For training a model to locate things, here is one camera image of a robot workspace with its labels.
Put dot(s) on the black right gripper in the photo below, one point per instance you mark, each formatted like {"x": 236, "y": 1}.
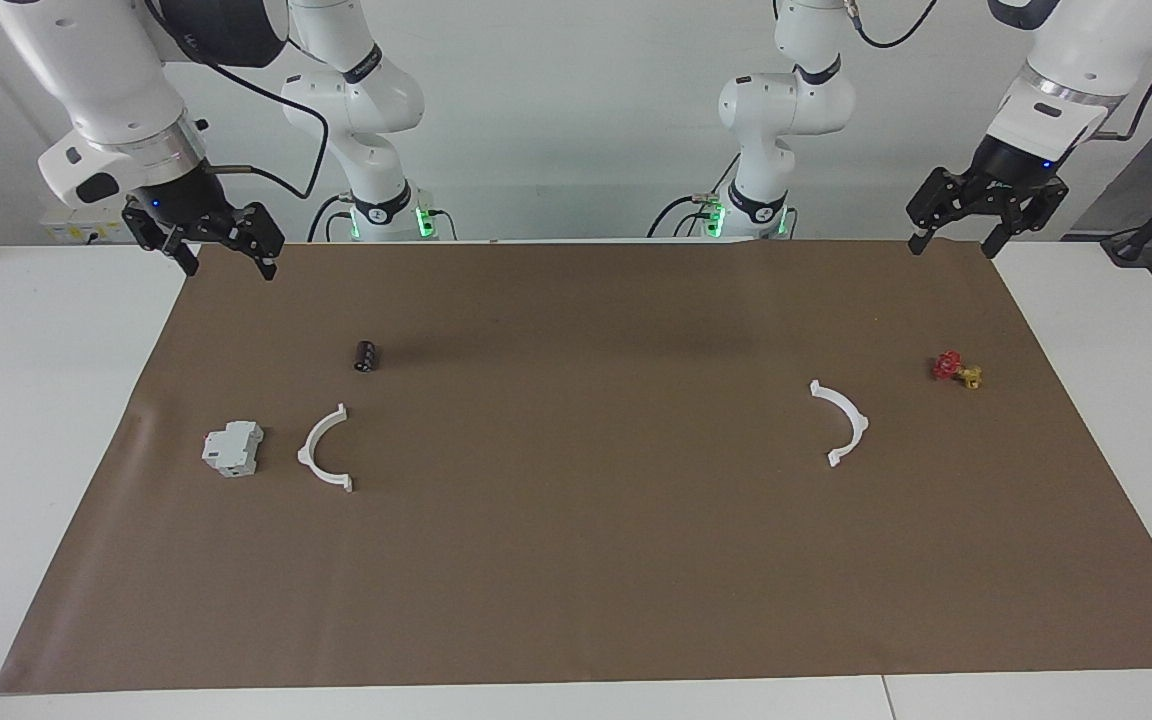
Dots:
{"x": 181, "y": 200}

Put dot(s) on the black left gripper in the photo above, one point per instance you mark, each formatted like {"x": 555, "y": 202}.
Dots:
{"x": 1014, "y": 175}

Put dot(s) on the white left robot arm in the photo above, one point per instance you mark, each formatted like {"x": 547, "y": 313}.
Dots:
{"x": 786, "y": 100}

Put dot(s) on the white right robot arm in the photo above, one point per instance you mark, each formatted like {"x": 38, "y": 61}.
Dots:
{"x": 96, "y": 60}

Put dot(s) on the white power strip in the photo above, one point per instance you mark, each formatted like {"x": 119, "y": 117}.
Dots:
{"x": 76, "y": 228}

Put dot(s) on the red and yellow valve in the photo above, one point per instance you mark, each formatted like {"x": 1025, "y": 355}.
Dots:
{"x": 950, "y": 366}

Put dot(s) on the black cylindrical capacitor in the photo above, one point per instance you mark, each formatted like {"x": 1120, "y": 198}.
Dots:
{"x": 367, "y": 356}

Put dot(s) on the white circuit breaker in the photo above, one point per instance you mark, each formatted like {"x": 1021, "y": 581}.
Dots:
{"x": 232, "y": 448}

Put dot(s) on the brown paper table mat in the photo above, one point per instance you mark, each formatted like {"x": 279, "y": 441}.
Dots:
{"x": 576, "y": 560}

